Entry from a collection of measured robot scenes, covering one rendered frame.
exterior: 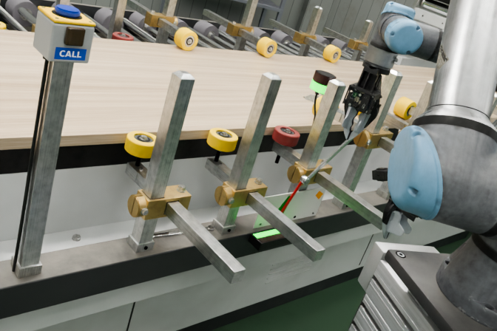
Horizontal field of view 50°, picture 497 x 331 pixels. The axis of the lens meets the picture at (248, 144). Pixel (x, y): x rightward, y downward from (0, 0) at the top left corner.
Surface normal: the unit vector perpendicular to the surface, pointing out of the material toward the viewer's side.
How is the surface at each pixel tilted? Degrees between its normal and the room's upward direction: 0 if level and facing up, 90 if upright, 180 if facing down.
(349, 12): 90
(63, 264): 0
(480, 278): 72
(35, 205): 90
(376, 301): 90
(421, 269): 0
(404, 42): 88
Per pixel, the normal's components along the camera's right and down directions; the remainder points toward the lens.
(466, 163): 0.11, -0.21
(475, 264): -0.76, -0.35
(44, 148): 0.62, 0.47
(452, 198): -0.07, 0.36
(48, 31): -0.73, 0.05
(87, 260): 0.29, -0.88
